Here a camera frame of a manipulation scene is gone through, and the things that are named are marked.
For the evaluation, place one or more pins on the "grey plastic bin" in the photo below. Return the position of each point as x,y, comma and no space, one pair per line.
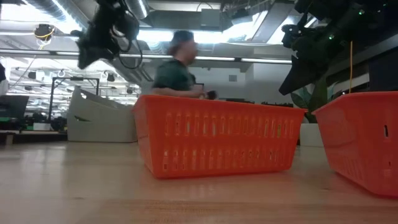
99,124

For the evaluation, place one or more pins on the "black handheld object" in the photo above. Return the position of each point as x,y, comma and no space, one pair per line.
212,95

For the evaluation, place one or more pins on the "silver ventilation duct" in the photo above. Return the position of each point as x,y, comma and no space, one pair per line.
140,7

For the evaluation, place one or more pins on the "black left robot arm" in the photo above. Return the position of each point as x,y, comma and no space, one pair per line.
107,4

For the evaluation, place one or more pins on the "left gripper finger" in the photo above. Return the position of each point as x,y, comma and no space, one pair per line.
87,49
93,57

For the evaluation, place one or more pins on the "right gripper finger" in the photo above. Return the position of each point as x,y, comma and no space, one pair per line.
312,76
295,73

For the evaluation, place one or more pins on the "dark computer monitor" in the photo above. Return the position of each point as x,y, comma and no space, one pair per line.
14,105

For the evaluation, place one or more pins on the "black frame stand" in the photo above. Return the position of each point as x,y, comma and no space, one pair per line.
200,84
74,79

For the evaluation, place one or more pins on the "green potted plant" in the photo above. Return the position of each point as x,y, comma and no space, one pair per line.
318,96

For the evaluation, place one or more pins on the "orange plastic basket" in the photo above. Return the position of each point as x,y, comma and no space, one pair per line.
217,137
357,140

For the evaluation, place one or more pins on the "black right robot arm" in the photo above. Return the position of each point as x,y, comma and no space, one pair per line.
326,7

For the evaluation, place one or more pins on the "person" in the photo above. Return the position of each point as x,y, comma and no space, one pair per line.
174,77

